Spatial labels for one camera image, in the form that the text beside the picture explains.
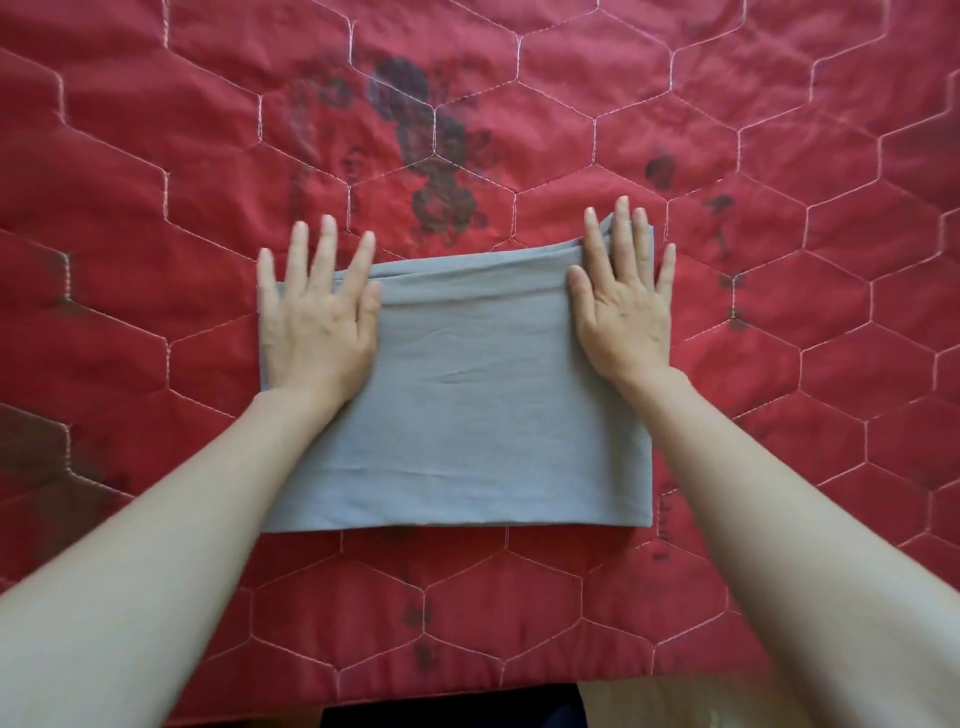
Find person's right hand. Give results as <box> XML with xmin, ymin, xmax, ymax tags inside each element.
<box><xmin>566</xmin><ymin>195</ymin><xmax>678</xmax><ymax>393</ymax></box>

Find person's left hand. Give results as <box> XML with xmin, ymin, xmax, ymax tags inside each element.
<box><xmin>256</xmin><ymin>214</ymin><xmax>384</xmax><ymax>410</ymax></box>

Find grey cloth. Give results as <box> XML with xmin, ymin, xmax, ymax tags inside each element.
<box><xmin>258</xmin><ymin>213</ymin><xmax>657</xmax><ymax>535</ymax></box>

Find person's left forearm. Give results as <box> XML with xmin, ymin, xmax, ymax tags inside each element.
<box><xmin>0</xmin><ymin>390</ymin><xmax>354</xmax><ymax>728</ymax></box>

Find person's right forearm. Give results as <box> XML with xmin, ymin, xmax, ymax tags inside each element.
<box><xmin>621</xmin><ymin>366</ymin><xmax>960</xmax><ymax>728</ymax></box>

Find red quilted bedspread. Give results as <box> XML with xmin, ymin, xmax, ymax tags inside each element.
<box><xmin>0</xmin><ymin>0</ymin><xmax>960</xmax><ymax>728</ymax></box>

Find person's dark trousers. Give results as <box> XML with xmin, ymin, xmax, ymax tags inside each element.
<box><xmin>321</xmin><ymin>682</ymin><xmax>586</xmax><ymax>728</ymax></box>

